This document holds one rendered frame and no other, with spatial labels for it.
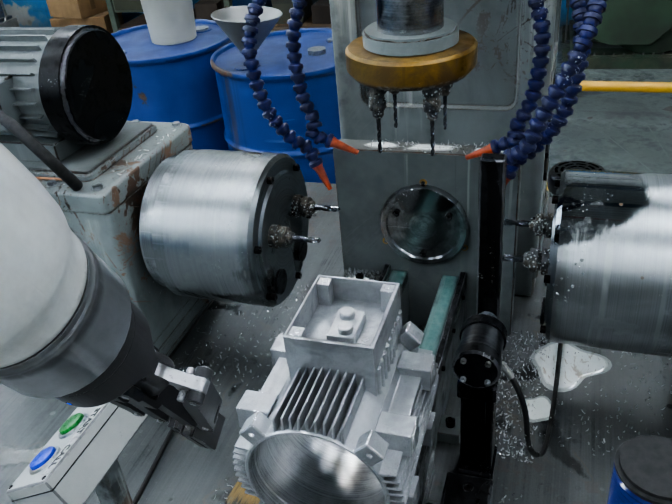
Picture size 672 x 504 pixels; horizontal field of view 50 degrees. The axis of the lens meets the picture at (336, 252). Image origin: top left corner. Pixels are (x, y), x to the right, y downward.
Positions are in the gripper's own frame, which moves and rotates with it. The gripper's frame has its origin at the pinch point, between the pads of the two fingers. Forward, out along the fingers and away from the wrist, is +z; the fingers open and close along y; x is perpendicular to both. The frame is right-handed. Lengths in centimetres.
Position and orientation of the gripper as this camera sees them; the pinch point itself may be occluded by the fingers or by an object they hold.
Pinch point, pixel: (198, 421)
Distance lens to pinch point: 63.9
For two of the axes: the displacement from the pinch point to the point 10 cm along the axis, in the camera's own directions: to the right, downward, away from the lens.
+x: -2.4, 8.7, -4.2
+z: 2.2, 4.7, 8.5
